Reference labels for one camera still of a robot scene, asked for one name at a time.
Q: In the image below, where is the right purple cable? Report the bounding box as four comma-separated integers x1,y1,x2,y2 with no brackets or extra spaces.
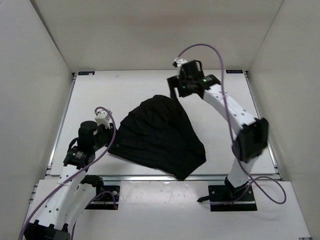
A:
176,43,287,205

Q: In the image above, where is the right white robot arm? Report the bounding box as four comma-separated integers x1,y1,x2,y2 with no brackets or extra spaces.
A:
167,57,269,200

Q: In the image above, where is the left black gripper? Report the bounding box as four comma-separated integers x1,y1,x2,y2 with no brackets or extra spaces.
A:
93,120,127,147

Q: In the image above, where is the black pleated skirt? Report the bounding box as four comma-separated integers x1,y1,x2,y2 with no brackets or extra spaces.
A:
108,95,207,181

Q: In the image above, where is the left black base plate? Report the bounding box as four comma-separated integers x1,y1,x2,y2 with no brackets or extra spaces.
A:
81,175,121,211

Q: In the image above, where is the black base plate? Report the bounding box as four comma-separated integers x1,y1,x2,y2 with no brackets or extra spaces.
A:
81,175,121,211
197,185,258,212

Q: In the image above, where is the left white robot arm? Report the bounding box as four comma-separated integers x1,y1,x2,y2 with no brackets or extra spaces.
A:
19,106,117,240

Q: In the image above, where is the purple cable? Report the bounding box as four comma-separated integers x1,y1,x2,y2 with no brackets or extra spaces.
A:
176,43,287,205
19,106,118,238

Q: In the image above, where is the left blue corner label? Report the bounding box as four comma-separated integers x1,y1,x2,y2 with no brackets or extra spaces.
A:
78,71,95,76

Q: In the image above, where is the aluminium table frame rail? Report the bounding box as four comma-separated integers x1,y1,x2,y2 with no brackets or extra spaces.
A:
44,70,282,183

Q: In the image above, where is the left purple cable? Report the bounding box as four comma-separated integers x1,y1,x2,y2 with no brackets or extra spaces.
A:
19,106,118,238

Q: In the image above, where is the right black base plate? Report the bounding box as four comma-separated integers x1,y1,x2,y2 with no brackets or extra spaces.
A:
197,185,258,212

